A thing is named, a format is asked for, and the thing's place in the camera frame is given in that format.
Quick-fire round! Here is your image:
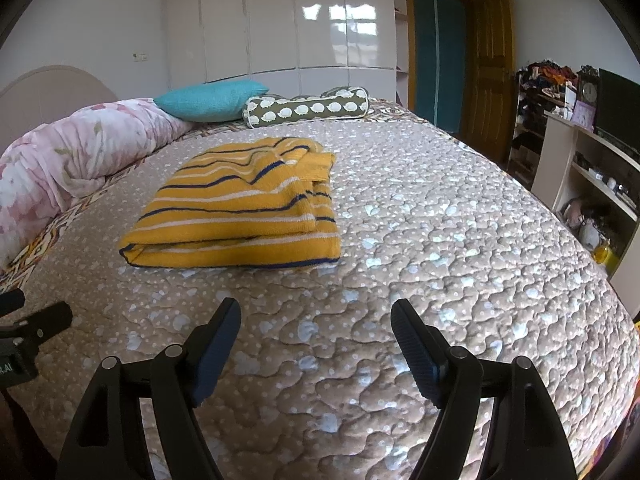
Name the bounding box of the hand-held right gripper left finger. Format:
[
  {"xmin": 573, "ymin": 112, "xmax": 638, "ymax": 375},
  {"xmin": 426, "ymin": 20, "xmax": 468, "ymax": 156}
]
[{"xmin": 55, "ymin": 297, "xmax": 242, "ymax": 480}]

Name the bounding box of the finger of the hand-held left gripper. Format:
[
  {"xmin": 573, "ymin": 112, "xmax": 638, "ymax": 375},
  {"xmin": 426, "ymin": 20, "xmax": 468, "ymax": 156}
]
[
  {"xmin": 0, "ymin": 302, "xmax": 74, "ymax": 353},
  {"xmin": 0, "ymin": 287, "xmax": 26, "ymax": 313}
]

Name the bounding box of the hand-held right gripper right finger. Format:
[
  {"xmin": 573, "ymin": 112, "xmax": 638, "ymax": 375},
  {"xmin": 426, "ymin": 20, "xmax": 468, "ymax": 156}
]
[{"xmin": 390, "ymin": 299, "xmax": 576, "ymax": 480}]

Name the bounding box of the yellow striped sweater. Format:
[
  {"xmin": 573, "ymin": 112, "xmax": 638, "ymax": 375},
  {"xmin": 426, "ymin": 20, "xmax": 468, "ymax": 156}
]
[{"xmin": 117, "ymin": 136, "xmax": 342, "ymax": 269}]

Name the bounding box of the pile of colourful clothes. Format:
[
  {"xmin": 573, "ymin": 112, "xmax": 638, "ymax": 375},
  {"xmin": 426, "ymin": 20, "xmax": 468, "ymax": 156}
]
[{"xmin": 520, "ymin": 60, "xmax": 581, "ymax": 88}]

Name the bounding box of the pink floral duvet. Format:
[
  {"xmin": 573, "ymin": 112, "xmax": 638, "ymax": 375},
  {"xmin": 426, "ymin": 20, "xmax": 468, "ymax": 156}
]
[{"xmin": 0, "ymin": 98, "xmax": 196, "ymax": 268}]

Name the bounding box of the pink headboard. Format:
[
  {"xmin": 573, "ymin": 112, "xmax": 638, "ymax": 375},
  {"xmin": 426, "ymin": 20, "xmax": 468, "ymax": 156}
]
[{"xmin": 0, "ymin": 65, "xmax": 119, "ymax": 128}]

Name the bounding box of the white shelf unit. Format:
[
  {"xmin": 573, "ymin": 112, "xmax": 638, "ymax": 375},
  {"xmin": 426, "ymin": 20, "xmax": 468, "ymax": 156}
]
[{"xmin": 530, "ymin": 112, "xmax": 640, "ymax": 281}]

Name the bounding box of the teal pillow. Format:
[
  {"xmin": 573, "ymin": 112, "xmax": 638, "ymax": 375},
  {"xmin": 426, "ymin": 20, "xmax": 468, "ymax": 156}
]
[{"xmin": 153, "ymin": 80, "xmax": 269, "ymax": 123}]

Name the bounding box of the olive dotted bolster pillow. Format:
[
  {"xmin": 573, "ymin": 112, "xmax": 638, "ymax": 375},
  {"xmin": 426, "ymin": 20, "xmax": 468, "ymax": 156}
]
[{"xmin": 242, "ymin": 86, "xmax": 371, "ymax": 128}]

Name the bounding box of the wooden door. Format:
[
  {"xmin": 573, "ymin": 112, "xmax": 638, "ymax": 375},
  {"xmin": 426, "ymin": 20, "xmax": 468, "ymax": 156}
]
[{"xmin": 460, "ymin": 0, "xmax": 517, "ymax": 157}]

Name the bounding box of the teal curtain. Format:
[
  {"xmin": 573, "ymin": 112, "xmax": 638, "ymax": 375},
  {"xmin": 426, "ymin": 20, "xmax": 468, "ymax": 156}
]
[{"xmin": 412, "ymin": 0, "xmax": 467, "ymax": 133}]

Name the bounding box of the ornate table clock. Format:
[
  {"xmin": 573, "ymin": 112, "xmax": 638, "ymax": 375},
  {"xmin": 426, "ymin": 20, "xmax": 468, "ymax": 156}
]
[{"xmin": 577, "ymin": 65, "xmax": 601, "ymax": 107}]

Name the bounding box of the black television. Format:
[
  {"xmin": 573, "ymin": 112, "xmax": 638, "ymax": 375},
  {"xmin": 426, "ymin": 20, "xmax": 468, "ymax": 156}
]
[{"xmin": 595, "ymin": 67, "xmax": 640, "ymax": 153}]

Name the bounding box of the white glossy wardrobe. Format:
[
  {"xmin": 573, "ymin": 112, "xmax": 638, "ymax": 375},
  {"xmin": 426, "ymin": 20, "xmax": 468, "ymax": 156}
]
[{"xmin": 166, "ymin": 0, "xmax": 401, "ymax": 86}]

